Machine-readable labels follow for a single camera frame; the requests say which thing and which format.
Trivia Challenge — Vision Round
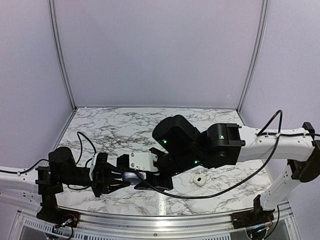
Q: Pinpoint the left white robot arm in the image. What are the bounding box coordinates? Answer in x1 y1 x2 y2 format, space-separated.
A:
0 146 130 226

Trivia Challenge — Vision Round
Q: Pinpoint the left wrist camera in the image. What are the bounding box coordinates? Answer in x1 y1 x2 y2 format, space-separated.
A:
89 152 108 181

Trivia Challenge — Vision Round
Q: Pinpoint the purple earbud charging case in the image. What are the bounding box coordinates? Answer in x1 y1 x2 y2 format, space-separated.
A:
122 172 145 186

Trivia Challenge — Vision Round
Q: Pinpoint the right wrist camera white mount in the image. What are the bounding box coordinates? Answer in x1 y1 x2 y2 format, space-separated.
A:
116 152 159 173

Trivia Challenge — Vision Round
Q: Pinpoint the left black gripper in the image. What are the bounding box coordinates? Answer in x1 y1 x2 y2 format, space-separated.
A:
60 161 130 198

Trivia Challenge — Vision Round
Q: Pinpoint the white earbud case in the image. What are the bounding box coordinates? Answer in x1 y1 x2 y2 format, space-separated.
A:
189 175 207 187

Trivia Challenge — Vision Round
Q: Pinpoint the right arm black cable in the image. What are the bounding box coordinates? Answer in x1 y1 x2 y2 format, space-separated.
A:
139 109 320 200

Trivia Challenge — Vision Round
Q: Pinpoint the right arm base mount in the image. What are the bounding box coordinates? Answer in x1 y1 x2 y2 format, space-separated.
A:
231 209 274 229

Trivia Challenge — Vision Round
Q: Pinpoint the front aluminium rail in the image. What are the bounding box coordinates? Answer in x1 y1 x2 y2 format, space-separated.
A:
14 207 293 240

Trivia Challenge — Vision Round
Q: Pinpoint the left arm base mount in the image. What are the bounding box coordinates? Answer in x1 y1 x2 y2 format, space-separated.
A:
36 207 80 228

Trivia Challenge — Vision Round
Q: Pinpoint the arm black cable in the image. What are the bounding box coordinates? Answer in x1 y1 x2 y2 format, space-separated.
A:
139 109 320 200
17 131 98 191

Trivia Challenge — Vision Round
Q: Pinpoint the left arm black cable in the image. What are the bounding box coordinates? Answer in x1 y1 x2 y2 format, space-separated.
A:
17 131 98 191

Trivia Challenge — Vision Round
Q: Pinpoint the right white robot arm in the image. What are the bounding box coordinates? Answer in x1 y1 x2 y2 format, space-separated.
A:
129 115 320 224

